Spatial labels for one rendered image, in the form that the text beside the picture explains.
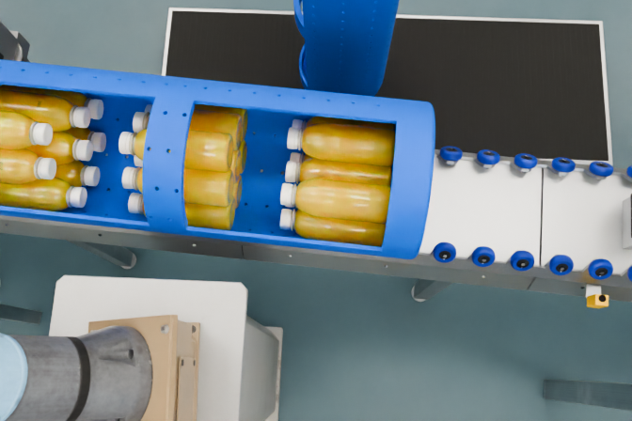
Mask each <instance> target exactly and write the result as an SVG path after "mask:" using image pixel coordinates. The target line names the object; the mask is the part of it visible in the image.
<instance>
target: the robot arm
mask: <svg viewBox="0 0 632 421"><path fill-rule="evenodd" d="M152 379H153V370H152V360H151V355H150V349H149V346H148V344H147V342H146V340H145V338H144V336H142V335H141V334H140V333H139V332H138V331H137V330H136V329H135V328H133V327H130V326H109V327H105V328H102V329H100V330H97V331H94V332H90V333H87V334H84V335H79V336H50V335H5V334H1V333H0V421H140V420H141V419H142V417H143V415H144V413H145V411H146V410H147V407H148V405H149V402H150V394H151V389H152Z"/></svg>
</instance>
